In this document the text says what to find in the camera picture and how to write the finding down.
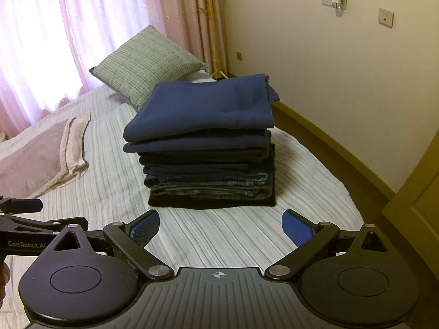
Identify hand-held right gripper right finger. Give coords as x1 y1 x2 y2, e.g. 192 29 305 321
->
266 209 390 280

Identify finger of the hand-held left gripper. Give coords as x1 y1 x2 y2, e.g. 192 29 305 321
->
0 214 90 236
0 196 44 215

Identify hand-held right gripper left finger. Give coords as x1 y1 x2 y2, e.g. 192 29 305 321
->
51 210 174 280

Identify navy blue garment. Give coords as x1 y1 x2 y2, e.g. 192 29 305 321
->
123 73 281 143

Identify stack of folded dark clothes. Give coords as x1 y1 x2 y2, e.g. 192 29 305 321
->
123 128 278 210

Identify person's left hand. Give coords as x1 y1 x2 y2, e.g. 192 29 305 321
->
0 261 12 312

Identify pink pillow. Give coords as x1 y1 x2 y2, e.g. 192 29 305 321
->
0 111 92 200

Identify striped white bed sheet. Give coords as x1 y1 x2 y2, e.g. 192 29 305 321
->
0 69 367 283

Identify wooden baseboard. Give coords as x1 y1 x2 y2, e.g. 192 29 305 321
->
228 71 398 201

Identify wooden door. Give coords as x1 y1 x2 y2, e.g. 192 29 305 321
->
380 151 439 252

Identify grey striped cushion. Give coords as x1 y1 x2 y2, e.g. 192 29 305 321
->
88 25 210 111

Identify pink sheer curtain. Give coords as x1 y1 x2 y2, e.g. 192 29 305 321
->
0 0 203 139

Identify yellow bamboo stand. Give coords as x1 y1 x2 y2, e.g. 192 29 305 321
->
198 0 230 80

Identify pink drape curtain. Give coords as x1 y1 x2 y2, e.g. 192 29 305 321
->
154 0 222 73

